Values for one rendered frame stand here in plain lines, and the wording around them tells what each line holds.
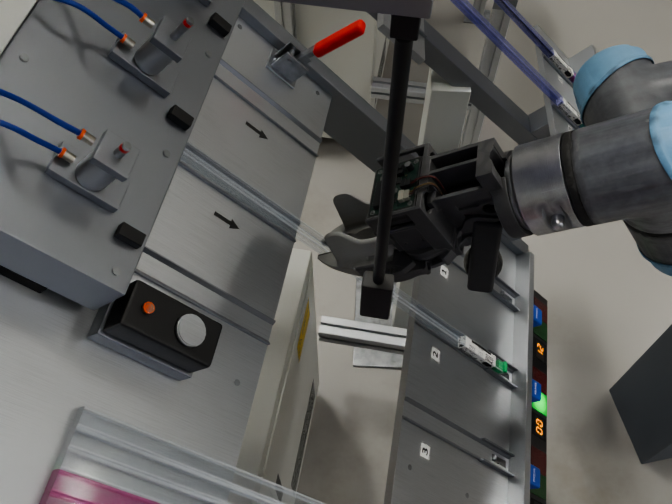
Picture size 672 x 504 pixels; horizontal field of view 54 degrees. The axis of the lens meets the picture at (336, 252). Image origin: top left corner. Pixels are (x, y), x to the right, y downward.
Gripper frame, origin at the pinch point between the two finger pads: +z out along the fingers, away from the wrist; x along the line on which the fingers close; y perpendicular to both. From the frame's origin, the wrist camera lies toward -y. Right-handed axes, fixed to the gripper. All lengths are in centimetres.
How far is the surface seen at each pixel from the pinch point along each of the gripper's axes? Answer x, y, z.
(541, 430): 3.5, -40.6, -6.2
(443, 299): -4.1, -17.8, -2.6
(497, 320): -6.6, -28.5, -4.7
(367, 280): 12.2, 10.8, -12.7
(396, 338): -22, -57, 29
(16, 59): 6.0, 32.9, 1.5
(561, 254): -71, -107, 13
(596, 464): -15, -111, 7
